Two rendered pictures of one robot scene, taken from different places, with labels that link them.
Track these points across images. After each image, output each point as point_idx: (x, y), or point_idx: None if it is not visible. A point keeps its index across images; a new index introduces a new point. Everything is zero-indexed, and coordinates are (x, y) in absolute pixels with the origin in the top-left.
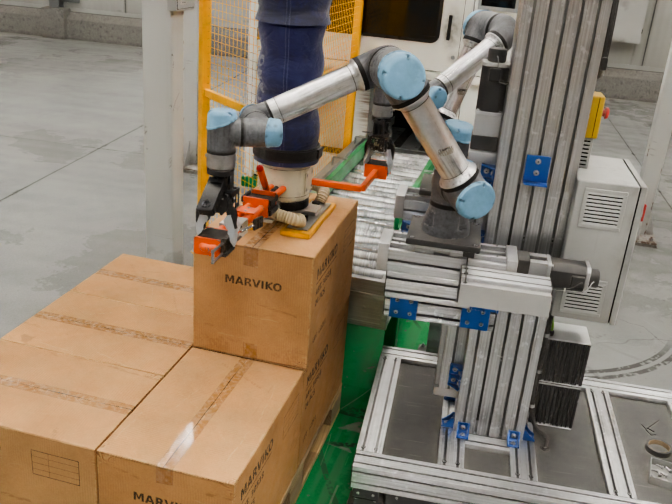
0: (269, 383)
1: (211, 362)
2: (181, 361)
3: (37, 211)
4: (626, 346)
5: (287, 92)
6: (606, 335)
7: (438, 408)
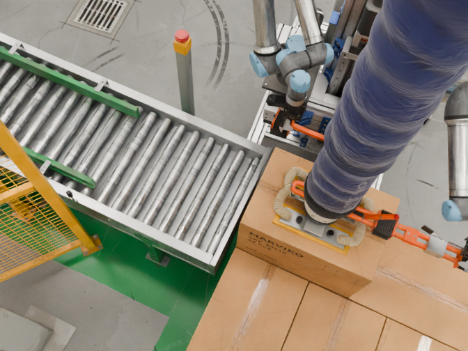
0: (391, 251)
1: (368, 285)
2: (368, 306)
3: None
4: (189, 8)
5: (467, 177)
6: (173, 13)
7: (309, 154)
